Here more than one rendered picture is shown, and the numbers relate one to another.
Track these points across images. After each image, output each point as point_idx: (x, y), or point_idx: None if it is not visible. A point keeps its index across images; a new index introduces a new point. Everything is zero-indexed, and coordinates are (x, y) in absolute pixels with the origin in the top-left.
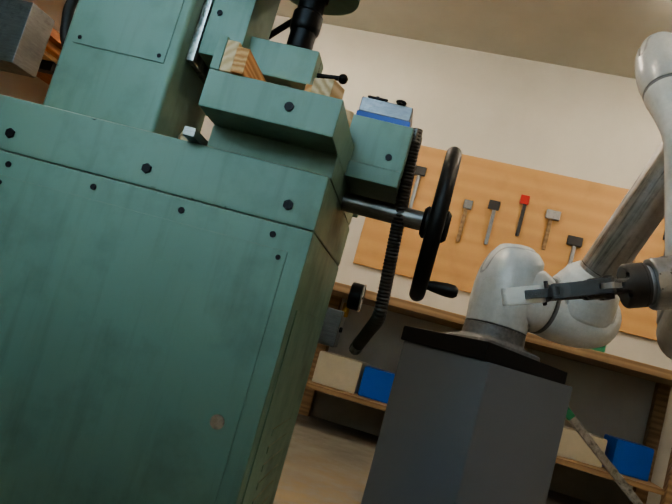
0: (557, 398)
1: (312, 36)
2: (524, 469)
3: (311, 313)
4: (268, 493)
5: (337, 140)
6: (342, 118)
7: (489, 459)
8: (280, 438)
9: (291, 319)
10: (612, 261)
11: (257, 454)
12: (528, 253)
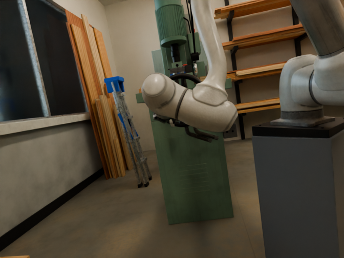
0: (315, 148)
1: (174, 58)
2: (302, 191)
3: (187, 134)
4: (208, 184)
5: (143, 100)
6: (141, 95)
7: (271, 183)
8: (195, 169)
9: (157, 142)
10: (314, 43)
11: (166, 173)
12: (288, 63)
